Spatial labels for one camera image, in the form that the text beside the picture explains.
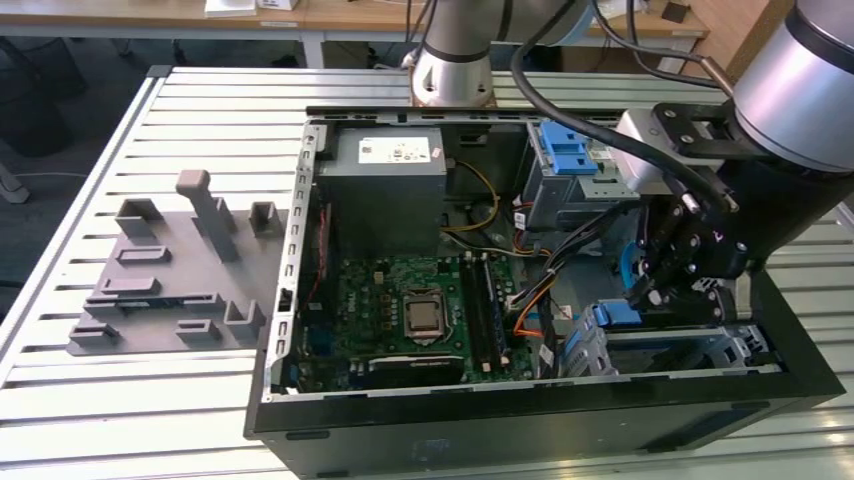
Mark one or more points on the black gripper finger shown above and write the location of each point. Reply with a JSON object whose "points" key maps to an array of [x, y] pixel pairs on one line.
{"points": [[656, 240], [694, 300]]}

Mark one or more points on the hard disk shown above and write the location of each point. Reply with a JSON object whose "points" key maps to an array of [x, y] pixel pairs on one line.
{"points": [[614, 312]]}

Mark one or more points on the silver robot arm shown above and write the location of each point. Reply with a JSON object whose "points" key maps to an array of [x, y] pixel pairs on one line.
{"points": [[454, 50]]}

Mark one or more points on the grey disk bay cage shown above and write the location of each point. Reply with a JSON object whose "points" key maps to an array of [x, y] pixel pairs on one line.
{"points": [[660, 345]]}

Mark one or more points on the grey optical drive cage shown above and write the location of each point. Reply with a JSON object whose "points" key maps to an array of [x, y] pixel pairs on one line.
{"points": [[567, 200]]}

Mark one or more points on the blue plastic latch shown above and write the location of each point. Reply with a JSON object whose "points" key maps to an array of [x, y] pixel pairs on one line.
{"points": [[567, 150]]}

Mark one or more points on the installed RAM stick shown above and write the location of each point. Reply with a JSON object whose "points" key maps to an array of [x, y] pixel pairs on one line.
{"points": [[496, 315]]}

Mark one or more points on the black PC case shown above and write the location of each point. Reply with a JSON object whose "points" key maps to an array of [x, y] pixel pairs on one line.
{"points": [[534, 435]]}

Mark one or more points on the CPU socket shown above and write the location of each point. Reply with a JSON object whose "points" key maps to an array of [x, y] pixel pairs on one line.
{"points": [[424, 292]]}

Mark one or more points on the wooden cabinet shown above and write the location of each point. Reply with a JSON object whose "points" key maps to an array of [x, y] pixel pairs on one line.
{"points": [[761, 20]]}

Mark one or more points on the silver CPU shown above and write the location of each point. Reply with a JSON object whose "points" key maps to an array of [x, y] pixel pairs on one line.
{"points": [[423, 317]]}

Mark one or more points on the grey power supply unit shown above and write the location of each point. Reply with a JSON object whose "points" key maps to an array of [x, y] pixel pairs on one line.
{"points": [[380, 210]]}

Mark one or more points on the small black desk object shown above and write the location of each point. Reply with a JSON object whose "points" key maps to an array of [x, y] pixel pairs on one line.
{"points": [[675, 11]]}

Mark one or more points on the black graphics card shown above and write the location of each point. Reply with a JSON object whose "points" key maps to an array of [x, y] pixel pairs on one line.
{"points": [[414, 372]]}

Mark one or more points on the green motherboard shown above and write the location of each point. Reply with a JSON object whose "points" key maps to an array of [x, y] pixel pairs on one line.
{"points": [[367, 300]]}

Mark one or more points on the grey parts rack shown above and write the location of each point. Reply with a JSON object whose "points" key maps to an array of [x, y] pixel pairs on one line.
{"points": [[180, 280]]}

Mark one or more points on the white box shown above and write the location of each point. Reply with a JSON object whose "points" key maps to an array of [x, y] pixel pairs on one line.
{"points": [[229, 7], [276, 4]]}

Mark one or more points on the wooden desk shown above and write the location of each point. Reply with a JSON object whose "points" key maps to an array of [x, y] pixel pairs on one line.
{"points": [[133, 22]]}

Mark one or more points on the white table leg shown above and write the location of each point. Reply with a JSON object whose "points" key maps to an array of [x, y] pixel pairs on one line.
{"points": [[13, 190]]}

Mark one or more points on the black office chair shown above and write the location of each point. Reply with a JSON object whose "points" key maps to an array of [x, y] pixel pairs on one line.
{"points": [[33, 100]]}

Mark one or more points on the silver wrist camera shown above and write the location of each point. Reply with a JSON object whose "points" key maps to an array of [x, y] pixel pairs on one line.
{"points": [[634, 125]]}

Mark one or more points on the black camera bracket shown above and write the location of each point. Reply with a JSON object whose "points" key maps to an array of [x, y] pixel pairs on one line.
{"points": [[674, 117]]}

